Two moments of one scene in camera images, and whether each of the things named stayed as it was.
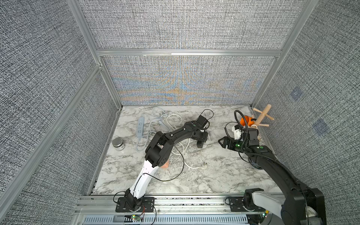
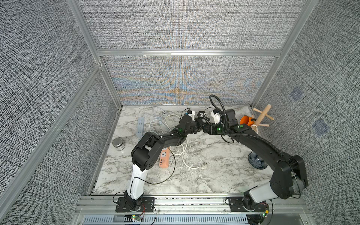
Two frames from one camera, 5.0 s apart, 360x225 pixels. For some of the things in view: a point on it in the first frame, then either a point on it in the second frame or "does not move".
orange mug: [249, 122] does not move
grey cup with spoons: [254, 164] does not move
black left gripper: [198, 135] → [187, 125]
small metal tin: [118, 143] does not move
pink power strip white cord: [166, 164] → [183, 148]
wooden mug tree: [263, 114] does not move
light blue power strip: [140, 126] does not move
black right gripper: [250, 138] → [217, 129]
